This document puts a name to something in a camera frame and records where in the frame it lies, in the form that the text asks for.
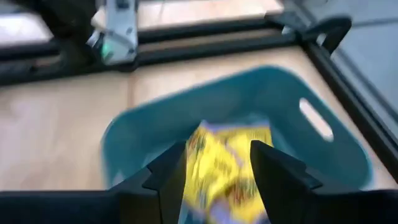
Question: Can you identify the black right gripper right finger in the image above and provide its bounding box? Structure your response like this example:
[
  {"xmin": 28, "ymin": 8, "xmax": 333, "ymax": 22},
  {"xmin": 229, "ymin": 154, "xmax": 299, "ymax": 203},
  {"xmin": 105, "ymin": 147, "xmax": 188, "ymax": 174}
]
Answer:
[{"xmin": 249, "ymin": 139, "xmax": 398, "ymax": 224}]

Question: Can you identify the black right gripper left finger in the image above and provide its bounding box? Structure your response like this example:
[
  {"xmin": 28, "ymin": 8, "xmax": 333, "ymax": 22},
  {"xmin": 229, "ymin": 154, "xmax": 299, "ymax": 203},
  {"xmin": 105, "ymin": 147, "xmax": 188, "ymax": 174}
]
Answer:
[{"xmin": 0, "ymin": 141, "xmax": 188, "ymax": 224}]

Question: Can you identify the blue-grey plastic bin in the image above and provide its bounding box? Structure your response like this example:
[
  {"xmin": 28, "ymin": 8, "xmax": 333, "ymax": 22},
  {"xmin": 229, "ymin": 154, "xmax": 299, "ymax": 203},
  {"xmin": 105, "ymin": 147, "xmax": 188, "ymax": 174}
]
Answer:
[{"xmin": 99, "ymin": 64, "xmax": 374, "ymax": 191}]

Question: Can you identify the yellow Sour Patch candy bag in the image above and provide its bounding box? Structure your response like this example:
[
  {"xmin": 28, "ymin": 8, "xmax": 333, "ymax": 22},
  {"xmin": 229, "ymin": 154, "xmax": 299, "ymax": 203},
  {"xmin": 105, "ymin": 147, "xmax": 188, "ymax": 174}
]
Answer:
[{"xmin": 179, "ymin": 119, "xmax": 275, "ymax": 224}]

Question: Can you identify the black frame handle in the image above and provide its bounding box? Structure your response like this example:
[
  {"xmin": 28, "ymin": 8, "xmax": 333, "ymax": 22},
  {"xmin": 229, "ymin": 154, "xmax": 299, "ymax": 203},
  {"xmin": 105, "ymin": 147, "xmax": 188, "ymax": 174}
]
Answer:
[{"xmin": 306, "ymin": 16, "xmax": 353, "ymax": 54}]

